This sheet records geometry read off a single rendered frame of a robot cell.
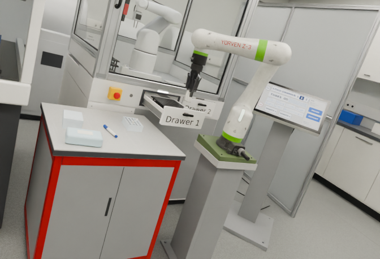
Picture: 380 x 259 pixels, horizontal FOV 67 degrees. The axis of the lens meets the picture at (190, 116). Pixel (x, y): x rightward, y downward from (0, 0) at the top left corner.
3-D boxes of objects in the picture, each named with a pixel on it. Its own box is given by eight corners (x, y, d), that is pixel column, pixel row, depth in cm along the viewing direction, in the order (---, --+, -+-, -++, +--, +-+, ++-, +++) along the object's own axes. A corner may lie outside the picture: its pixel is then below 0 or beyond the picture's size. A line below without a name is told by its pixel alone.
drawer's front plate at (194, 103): (211, 116, 224) (216, 103, 221) (180, 112, 207) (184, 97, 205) (210, 116, 225) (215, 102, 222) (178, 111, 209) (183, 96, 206)
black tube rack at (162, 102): (186, 120, 185) (189, 110, 183) (162, 116, 175) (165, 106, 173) (171, 108, 202) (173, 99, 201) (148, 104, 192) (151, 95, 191)
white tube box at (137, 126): (141, 132, 160) (143, 126, 159) (126, 130, 156) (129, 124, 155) (135, 124, 170) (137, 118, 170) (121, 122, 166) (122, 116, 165)
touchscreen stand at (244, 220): (266, 251, 220) (319, 128, 196) (212, 223, 233) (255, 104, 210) (272, 221, 266) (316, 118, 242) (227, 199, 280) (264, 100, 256)
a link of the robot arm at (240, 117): (242, 137, 177) (254, 109, 172) (241, 145, 162) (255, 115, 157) (222, 129, 179) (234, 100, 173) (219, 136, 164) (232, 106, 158)
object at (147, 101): (198, 125, 181) (201, 116, 179) (162, 121, 166) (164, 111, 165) (169, 104, 212) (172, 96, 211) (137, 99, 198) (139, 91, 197)
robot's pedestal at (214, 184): (218, 271, 184) (260, 165, 167) (177, 277, 169) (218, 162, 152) (197, 238, 209) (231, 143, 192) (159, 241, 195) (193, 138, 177)
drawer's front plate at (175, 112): (201, 129, 180) (206, 112, 178) (160, 124, 164) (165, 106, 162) (199, 128, 182) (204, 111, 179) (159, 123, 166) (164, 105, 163)
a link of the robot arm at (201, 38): (253, 60, 162) (258, 40, 160) (254, 59, 151) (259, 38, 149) (191, 47, 168) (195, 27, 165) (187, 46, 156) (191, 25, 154)
